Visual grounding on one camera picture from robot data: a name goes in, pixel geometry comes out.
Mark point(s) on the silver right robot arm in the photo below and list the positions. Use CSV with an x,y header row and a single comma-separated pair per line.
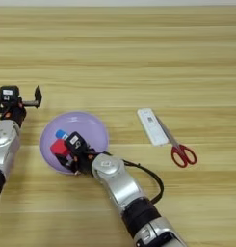
x,y
122,183

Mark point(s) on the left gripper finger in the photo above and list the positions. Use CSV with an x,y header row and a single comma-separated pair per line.
x,y
38,96

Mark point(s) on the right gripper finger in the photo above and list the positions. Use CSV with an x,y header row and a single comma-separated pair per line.
x,y
65,159

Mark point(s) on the white remote control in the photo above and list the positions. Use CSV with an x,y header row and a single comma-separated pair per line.
x,y
153,127

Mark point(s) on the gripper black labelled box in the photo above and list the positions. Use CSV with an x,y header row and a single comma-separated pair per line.
x,y
8,93
74,141

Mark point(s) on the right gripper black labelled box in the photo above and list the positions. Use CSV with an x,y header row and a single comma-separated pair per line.
x,y
74,141

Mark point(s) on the blue glue stick tube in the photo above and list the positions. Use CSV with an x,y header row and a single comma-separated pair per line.
x,y
61,134

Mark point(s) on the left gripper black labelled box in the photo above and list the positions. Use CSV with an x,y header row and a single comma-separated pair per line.
x,y
8,93

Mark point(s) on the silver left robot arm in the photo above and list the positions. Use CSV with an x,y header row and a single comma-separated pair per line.
x,y
5,144

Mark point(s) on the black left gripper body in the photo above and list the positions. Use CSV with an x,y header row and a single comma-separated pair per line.
x,y
13,111

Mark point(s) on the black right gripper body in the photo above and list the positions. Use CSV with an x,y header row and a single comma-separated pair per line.
x,y
82,160

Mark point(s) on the round purple plate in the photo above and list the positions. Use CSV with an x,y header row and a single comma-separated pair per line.
x,y
87,128

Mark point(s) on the red cube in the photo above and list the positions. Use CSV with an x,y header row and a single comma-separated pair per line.
x,y
58,147

